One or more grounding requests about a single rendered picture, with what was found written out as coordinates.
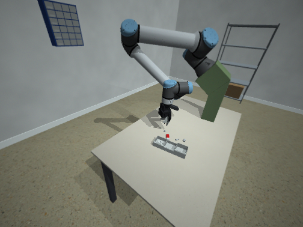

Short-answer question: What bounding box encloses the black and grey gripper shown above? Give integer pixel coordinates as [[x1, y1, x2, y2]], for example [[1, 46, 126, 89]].
[[158, 103, 171, 126]]

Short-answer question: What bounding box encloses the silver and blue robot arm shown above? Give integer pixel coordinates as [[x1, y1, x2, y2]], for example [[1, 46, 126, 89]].
[[120, 19, 219, 110]]

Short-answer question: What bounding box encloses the grey rack of labelled bins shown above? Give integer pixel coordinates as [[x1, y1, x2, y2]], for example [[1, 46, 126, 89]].
[[153, 136, 188, 159]]

